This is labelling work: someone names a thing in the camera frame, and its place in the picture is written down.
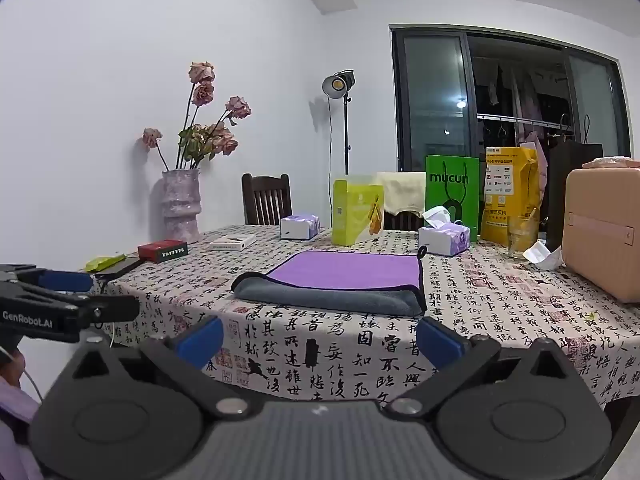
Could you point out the clear drinking glass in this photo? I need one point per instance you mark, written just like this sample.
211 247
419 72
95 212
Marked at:
522 240

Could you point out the yellow paper bag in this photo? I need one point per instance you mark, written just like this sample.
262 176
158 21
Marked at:
507 185

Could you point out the pink wrapped packet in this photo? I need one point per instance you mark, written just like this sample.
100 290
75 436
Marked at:
612 162

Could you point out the white paper receipt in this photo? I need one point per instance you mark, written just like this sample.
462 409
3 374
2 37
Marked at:
542 255

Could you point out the green and yellow carton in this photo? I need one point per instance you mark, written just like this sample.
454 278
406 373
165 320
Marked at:
352 215

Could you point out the person's left forearm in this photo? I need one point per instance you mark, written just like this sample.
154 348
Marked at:
15 435

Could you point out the hanging clothes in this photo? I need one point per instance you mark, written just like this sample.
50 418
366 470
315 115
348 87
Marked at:
525 100

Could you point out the cream towel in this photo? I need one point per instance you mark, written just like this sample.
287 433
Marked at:
400 191

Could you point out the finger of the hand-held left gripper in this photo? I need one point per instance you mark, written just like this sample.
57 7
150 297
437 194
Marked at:
65 280
112 308

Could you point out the black phone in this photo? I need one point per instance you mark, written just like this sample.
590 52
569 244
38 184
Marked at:
120 267

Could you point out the flat white box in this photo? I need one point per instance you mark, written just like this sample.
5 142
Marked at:
232 242

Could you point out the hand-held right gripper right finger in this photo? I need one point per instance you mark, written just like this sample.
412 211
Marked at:
440 338

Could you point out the green wrapper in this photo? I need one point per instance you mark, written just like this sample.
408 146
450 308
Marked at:
102 262

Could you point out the dark wooden chair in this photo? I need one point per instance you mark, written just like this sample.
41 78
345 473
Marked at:
402 221
265 200

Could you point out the green paper bag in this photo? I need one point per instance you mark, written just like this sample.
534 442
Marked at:
452 185

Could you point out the black paper bag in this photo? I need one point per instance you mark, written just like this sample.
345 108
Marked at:
575 160

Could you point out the calligraphy print tablecloth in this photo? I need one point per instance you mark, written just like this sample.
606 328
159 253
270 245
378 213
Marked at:
320 332

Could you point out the dark framed sliding window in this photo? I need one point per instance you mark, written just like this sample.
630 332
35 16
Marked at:
432 105

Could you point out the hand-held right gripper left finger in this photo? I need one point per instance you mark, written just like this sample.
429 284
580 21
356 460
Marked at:
200 341

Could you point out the speckled pink ceramic vase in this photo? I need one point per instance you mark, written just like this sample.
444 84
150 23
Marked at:
180 205

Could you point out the dried pink roses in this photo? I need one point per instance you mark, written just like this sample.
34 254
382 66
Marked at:
205 137

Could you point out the purple and grey towel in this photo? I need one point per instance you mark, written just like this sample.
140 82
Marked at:
345 272

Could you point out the purple white tissue pack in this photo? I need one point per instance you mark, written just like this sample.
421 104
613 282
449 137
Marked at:
297 227
445 240

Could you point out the red and green box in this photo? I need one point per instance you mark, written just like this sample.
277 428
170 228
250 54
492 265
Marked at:
162 251

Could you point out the studio light on stand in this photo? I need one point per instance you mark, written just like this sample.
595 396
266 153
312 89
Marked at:
339 85

